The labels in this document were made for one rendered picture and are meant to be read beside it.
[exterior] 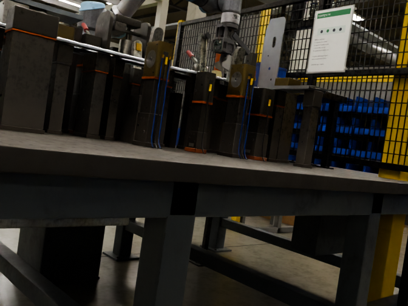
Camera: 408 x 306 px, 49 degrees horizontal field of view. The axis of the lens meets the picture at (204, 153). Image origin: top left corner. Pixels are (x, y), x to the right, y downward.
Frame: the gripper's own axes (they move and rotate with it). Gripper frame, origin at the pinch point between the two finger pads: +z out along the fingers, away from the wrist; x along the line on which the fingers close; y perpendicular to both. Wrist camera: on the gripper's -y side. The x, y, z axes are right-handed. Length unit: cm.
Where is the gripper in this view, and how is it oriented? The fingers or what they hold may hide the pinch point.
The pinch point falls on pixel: (227, 75)
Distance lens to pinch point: 186.9
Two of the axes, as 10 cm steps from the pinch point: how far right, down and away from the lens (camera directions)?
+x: 6.0, 1.1, -7.9
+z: -1.3, 9.9, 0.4
